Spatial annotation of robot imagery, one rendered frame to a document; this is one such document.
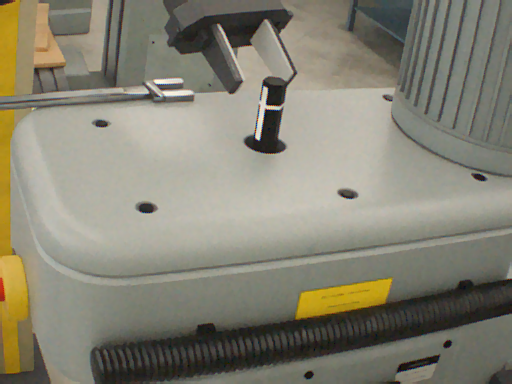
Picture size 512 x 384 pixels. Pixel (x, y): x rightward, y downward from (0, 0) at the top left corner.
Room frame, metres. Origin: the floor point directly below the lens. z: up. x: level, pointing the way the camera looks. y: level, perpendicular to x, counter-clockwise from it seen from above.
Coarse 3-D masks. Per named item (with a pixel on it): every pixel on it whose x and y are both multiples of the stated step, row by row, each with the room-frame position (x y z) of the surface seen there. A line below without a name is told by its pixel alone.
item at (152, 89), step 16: (160, 80) 0.78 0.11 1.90; (176, 80) 0.78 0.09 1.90; (0, 96) 0.69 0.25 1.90; (16, 96) 0.69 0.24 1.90; (32, 96) 0.70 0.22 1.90; (48, 96) 0.70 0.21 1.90; (64, 96) 0.71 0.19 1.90; (80, 96) 0.71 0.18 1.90; (96, 96) 0.72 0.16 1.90; (112, 96) 0.72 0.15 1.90; (128, 96) 0.73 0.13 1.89; (144, 96) 0.74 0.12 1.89; (160, 96) 0.74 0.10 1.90; (176, 96) 0.74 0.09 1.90; (192, 96) 0.75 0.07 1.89
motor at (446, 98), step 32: (416, 0) 0.81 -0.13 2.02; (448, 0) 0.74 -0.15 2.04; (480, 0) 0.72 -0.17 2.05; (416, 32) 0.79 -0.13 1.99; (448, 32) 0.74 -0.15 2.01; (480, 32) 0.72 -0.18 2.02; (416, 64) 0.77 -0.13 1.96; (448, 64) 0.73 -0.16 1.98; (480, 64) 0.72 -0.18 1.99; (416, 96) 0.76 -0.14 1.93; (448, 96) 0.73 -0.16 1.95; (480, 96) 0.71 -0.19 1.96; (416, 128) 0.74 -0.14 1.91; (448, 128) 0.72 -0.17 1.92; (480, 128) 0.71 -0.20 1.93; (480, 160) 0.70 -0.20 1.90
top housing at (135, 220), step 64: (64, 128) 0.66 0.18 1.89; (128, 128) 0.67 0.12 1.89; (192, 128) 0.69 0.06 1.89; (320, 128) 0.74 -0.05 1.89; (384, 128) 0.76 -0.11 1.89; (64, 192) 0.55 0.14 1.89; (128, 192) 0.57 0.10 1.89; (192, 192) 0.58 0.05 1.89; (256, 192) 0.60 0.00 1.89; (320, 192) 0.62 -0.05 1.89; (384, 192) 0.63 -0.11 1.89; (448, 192) 0.65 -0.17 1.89; (64, 256) 0.50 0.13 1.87; (128, 256) 0.50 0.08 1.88; (192, 256) 0.52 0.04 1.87; (256, 256) 0.54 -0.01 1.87; (320, 256) 0.57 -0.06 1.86; (384, 256) 0.60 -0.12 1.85; (448, 256) 0.63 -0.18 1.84; (64, 320) 0.50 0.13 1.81; (128, 320) 0.50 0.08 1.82; (192, 320) 0.52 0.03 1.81; (256, 320) 0.55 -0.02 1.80
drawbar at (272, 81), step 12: (264, 84) 0.68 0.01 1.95; (276, 84) 0.68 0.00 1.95; (276, 96) 0.68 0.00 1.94; (264, 120) 0.68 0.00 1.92; (276, 120) 0.68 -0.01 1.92; (264, 132) 0.68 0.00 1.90; (276, 132) 0.68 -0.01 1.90; (252, 144) 0.69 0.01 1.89; (264, 144) 0.68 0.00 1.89; (276, 144) 0.69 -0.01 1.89
